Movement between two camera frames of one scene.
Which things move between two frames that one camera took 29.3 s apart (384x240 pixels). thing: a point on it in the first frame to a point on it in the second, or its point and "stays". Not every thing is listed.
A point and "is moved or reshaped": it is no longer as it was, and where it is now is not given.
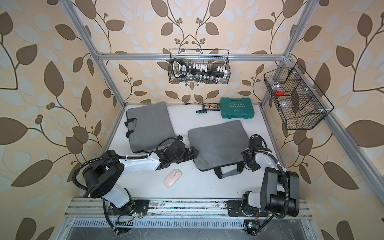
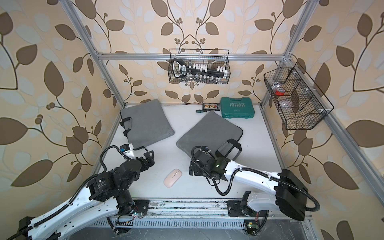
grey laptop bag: (148, 125) is moved or reshaped
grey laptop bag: (220, 148) is moved or reshaped
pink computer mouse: (172, 178) stays
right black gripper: (254, 168) to (196, 171)
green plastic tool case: (237, 107) stays
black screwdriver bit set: (209, 106) stays
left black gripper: (188, 156) to (151, 162)
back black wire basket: (199, 66) stays
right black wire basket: (300, 103) stays
